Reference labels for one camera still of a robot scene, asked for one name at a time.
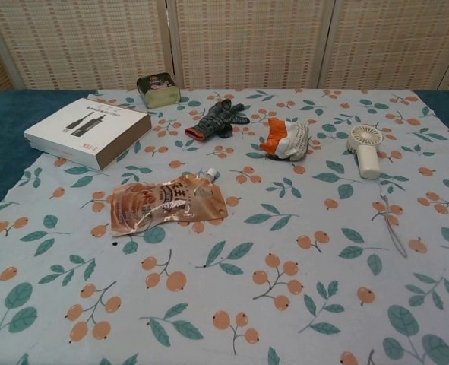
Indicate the white handheld mini fan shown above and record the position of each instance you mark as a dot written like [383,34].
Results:
[367,159]

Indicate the grey knitted work glove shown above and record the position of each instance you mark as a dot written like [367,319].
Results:
[216,119]

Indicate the brown spouted food pouch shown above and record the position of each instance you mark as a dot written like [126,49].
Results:
[163,205]

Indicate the crumpled orange white packet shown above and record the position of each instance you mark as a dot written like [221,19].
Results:
[288,140]

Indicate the floral print tablecloth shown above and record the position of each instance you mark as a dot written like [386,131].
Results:
[247,266]

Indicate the dark green tin can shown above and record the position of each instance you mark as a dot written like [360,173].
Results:
[159,93]

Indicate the white flat product box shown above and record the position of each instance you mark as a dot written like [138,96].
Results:
[83,129]

